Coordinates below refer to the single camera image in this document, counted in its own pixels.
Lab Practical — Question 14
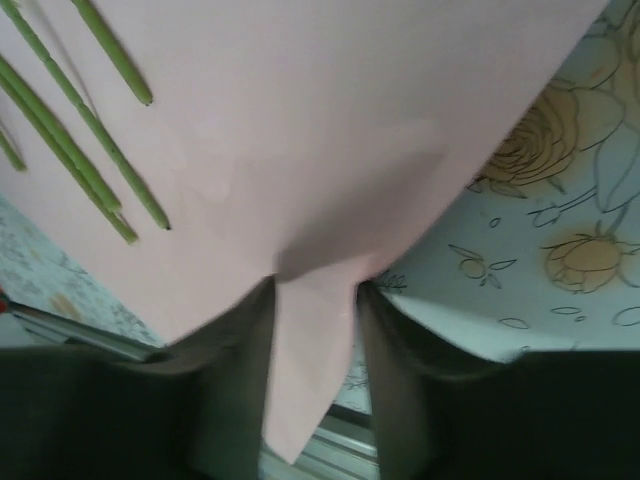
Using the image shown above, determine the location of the artificial flower bouquet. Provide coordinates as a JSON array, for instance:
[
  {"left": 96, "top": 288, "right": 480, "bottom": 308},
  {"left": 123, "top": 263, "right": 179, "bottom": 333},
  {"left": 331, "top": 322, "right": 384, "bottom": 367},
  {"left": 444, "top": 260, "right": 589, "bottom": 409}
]
[{"left": 0, "top": 0, "right": 172, "bottom": 246}]

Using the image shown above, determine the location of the pink and purple wrapping paper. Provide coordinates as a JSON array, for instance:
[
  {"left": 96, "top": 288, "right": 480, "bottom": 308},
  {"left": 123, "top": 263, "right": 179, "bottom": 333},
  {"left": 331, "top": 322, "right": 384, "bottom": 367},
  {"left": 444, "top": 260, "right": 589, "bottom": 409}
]
[{"left": 0, "top": 0, "right": 614, "bottom": 464}]

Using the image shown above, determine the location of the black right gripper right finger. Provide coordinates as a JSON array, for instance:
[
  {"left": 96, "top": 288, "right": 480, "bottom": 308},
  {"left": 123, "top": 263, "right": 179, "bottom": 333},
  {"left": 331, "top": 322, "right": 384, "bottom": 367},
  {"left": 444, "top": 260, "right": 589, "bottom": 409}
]
[{"left": 356, "top": 284, "right": 640, "bottom": 480}]

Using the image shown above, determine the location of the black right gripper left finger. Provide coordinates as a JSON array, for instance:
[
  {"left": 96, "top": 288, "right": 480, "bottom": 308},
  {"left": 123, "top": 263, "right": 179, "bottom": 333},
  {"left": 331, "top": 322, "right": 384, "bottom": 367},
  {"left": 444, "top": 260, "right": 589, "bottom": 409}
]
[{"left": 0, "top": 276, "right": 280, "bottom": 480}]

